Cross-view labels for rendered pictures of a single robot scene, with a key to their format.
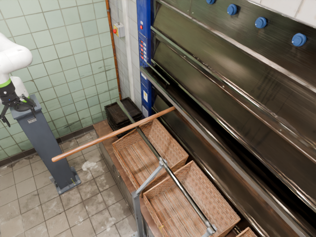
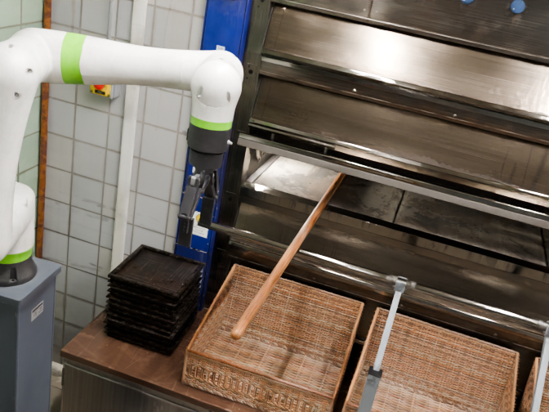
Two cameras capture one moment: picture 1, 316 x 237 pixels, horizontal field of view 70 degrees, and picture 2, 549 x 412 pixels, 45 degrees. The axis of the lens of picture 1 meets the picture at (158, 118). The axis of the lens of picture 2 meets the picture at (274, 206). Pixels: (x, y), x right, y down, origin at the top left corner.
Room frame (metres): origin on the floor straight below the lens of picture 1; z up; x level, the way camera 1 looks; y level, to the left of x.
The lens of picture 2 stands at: (-0.25, 1.65, 2.20)
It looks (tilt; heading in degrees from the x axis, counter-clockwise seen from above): 24 degrees down; 315
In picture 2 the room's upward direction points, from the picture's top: 11 degrees clockwise
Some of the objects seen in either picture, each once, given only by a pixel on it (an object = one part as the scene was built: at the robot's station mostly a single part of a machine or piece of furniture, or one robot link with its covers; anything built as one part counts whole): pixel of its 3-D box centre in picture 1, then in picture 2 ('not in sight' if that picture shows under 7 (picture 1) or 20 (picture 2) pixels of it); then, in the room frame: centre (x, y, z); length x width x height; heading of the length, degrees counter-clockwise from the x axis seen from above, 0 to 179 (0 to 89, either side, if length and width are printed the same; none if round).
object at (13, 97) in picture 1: (10, 98); (204, 167); (0.88, 0.78, 1.64); 0.08 x 0.07 x 0.09; 124
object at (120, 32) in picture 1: (119, 30); (104, 82); (2.08, 0.38, 1.46); 0.10 x 0.07 x 0.10; 32
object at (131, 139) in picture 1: (148, 154); (276, 341); (1.19, 0.08, 0.72); 0.56 x 0.49 x 0.28; 33
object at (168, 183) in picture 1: (187, 209); (430, 391); (0.69, -0.24, 0.72); 0.56 x 0.49 x 0.28; 31
